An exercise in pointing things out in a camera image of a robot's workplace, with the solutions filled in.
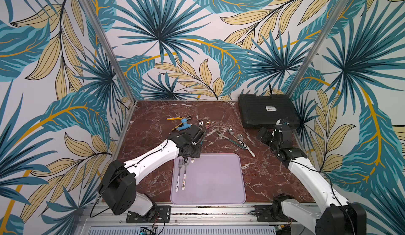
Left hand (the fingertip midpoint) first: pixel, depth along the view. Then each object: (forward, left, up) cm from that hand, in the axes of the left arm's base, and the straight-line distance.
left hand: (195, 154), depth 82 cm
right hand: (+10, -38, +6) cm, 40 cm away
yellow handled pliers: (+32, +7, -9) cm, 34 cm away
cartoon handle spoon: (-1, +5, -8) cm, 10 cm away
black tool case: (+34, -45, -3) cm, 56 cm away
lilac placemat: (-10, -9, -7) cm, 15 cm away
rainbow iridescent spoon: (+25, -7, -8) cm, 27 cm away
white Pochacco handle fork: (-2, +8, -10) cm, 13 cm away
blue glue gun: (+26, +8, -10) cm, 29 cm away
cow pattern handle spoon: (+16, -27, -10) cm, 33 cm away
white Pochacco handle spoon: (+9, -32, -10) cm, 34 cm away
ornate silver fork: (+26, -2, -9) cm, 28 cm away
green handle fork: (+17, -17, -10) cm, 26 cm away
